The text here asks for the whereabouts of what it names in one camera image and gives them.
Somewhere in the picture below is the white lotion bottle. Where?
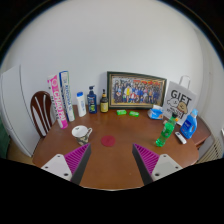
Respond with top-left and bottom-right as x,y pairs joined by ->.
77,92 -> 86,117

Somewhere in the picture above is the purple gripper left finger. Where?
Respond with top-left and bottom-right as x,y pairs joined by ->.
42,143 -> 91,185

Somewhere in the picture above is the green plastic soda bottle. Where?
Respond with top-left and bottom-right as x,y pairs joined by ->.
156,113 -> 178,147

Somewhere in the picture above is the green small packet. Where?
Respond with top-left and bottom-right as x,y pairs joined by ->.
129,111 -> 139,117
117,110 -> 127,115

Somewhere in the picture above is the blue white tall box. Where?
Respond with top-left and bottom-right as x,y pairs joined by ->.
59,71 -> 75,122

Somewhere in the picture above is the red round coaster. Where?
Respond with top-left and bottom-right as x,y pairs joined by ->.
101,135 -> 115,147

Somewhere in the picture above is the right green small packet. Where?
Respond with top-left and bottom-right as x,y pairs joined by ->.
129,111 -> 139,117

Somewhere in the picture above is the patterned ceramic mug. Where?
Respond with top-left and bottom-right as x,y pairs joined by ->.
72,125 -> 92,145

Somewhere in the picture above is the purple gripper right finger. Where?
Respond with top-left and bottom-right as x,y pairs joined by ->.
132,144 -> 182,185

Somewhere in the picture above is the dark amber pump bottle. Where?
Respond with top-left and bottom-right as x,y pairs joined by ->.
100,89 -> 108,113

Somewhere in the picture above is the blue detergent bottle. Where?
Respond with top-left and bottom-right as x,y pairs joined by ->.
180,109 -> 198,139

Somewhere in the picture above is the dark wooden chair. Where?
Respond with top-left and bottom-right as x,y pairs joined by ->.
30,91 -> 52,138

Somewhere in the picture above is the framed group photo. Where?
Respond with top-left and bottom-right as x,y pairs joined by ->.
107,71 -> 167,109

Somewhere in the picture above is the left green small packet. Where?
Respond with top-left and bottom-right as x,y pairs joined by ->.
117,110 -> 127,115

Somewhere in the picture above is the dark blue pump bottle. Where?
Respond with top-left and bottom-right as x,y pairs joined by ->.
87,86 -> 97,114

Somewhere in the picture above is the white refrigerator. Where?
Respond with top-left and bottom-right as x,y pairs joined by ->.
0,66 -> 39,157

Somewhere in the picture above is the pink tall box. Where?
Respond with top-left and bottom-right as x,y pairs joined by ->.
47,75 -> 68,129

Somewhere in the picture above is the white gift paper bag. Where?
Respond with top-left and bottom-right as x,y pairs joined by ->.
163,76 -> 196,125

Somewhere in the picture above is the white remote control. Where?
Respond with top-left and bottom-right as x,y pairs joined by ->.
175,132 -> 187,144

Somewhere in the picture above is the white radiator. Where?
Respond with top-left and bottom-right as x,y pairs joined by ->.
197,138 -> 223,163

